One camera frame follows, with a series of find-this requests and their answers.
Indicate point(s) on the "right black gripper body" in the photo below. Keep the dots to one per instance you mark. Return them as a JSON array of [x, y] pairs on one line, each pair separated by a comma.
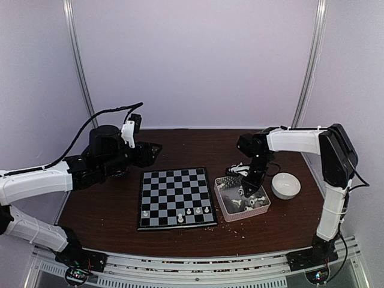
[[261, 164]]

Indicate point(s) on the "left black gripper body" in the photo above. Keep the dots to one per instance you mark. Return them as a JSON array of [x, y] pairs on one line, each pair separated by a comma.
[[143, 158]]

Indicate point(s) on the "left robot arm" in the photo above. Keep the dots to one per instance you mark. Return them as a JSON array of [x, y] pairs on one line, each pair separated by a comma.
[[110, 152]]

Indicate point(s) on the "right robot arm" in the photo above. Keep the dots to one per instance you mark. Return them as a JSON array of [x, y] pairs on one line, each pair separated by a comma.
[[337, 159]]

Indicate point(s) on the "white chess piece pile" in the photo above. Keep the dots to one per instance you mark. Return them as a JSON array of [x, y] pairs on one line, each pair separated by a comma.
[[235, 201]]

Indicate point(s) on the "pink plastic basket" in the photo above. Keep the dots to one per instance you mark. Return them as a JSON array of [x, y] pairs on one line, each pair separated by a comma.
[[230, 181]]

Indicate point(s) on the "red patterned bowl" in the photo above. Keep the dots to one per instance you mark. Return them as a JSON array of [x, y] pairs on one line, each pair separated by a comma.
[[119, 174]]

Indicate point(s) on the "white ceramic bowl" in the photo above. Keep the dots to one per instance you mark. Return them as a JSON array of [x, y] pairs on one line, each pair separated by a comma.
[[285, 186]]

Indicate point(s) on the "black white chessboard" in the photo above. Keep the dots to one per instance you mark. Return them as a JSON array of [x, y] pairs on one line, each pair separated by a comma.
[[166, 193]]

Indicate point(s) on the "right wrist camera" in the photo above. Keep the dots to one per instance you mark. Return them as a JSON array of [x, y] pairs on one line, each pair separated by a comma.
[[237, 170]]

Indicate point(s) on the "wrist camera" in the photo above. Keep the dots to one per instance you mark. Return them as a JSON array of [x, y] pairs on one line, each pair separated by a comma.
[[130, 127], [237, 170]]

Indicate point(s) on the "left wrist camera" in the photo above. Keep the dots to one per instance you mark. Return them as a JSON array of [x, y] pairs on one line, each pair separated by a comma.
[[130, 127]]

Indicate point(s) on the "front aluminium rail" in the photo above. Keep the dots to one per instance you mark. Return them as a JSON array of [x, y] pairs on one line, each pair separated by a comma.
[[258, 270]]

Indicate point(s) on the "right aluminium frame post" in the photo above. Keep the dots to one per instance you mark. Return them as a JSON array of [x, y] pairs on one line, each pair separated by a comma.
[[313, 57]]

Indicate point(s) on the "aluminium frame post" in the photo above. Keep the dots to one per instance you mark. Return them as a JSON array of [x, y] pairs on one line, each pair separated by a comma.
[[313, 57], [71, 26]]

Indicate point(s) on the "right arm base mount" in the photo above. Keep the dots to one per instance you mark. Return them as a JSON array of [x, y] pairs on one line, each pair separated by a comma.
[[316, 259]]

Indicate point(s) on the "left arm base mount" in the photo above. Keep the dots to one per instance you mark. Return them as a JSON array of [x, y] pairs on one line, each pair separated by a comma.
[[81, 263]]

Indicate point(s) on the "left aluminium frame post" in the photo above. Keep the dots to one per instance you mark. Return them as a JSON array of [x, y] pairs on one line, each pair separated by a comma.
[[71, 26]]

